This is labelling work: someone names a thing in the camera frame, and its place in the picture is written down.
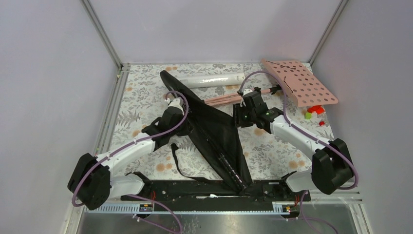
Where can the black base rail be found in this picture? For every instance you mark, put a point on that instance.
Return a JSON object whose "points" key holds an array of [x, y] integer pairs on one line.
{"points": [[215, 196]]}

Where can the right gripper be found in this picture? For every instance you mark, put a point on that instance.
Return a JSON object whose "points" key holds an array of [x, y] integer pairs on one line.
{"points": [[237, 111]]}

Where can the white shuttlecock tube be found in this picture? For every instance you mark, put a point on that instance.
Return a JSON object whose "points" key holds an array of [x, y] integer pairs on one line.
{"points": [[203, 81]]}

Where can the black racket bag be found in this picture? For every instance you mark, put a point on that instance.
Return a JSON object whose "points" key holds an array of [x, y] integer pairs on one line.
{"points": [[216, 137]]}

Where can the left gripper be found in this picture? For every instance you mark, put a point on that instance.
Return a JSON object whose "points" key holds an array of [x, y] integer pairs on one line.
{"points": [[188, 127]]}

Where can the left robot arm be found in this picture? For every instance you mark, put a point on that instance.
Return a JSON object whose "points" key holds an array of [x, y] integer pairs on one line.
{"points": [[93, 182]]}

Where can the floral tablecloth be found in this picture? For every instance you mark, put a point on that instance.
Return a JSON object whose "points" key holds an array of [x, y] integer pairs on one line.
{"points": [[267, 156]]}

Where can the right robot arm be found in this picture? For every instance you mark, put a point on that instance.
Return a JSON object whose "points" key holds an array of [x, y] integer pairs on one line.
{"points": [[331, 162]]}

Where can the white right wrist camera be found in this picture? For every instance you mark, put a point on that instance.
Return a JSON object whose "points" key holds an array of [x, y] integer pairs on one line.
{"points": [[245, 92]]}

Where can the red toy blocks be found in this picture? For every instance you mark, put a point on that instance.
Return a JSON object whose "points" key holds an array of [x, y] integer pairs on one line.
{"points": [[316, 109]]}

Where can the pink music stand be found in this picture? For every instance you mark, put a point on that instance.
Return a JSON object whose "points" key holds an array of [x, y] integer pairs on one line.
{"points": [[290, 77]]}

